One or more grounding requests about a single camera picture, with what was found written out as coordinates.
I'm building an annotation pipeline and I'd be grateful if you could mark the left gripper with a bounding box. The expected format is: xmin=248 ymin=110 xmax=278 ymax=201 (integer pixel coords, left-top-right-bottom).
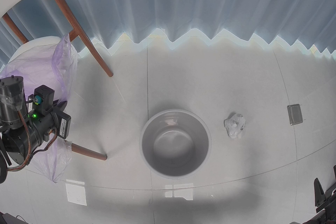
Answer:
xmin=3 ymin=100 xmax=72 ymax=166

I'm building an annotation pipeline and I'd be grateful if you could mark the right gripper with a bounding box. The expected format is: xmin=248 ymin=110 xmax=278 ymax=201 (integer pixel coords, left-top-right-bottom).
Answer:
xmin=314 ymin=165 xmax=336 ymax=215

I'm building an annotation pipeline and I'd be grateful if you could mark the purple plastic bag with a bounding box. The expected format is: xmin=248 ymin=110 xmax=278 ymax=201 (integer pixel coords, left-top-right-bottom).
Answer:
xmin=0 ymin=33 xmax=79 ymax=183

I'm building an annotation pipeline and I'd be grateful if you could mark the white trash bin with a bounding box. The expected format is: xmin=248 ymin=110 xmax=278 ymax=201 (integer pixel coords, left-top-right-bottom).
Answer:
xmin=139 ymin=110 xmax=212 ymax=179

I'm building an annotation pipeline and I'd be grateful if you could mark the crumpled white plastic wrapper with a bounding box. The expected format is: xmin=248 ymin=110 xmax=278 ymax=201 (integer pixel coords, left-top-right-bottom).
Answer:
xmin=224 ymin=113 xmax=247 ymax=139

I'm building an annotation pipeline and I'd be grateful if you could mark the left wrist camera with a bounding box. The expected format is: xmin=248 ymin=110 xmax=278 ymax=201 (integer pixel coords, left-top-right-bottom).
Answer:
xmin=27 ymin=85 xmax=55 ymax=116

